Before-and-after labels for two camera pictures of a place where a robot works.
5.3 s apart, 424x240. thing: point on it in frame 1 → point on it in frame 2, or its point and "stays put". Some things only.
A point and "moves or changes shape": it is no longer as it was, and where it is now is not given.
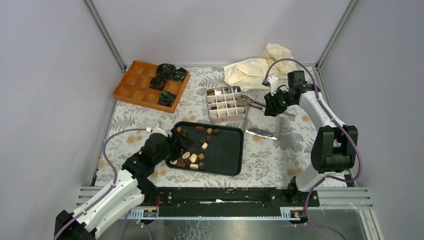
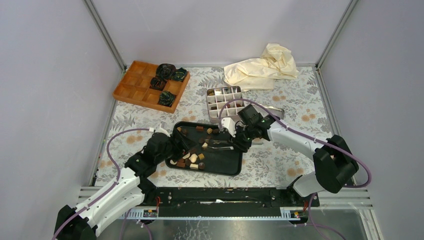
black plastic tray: (219, 149) stays put
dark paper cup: (157, 83) stays put
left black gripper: (183, 143) stays put
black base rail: (224, 201) stays put
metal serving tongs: (246, 101) moves or changes shape
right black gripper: (271, 109) → (238, 144)
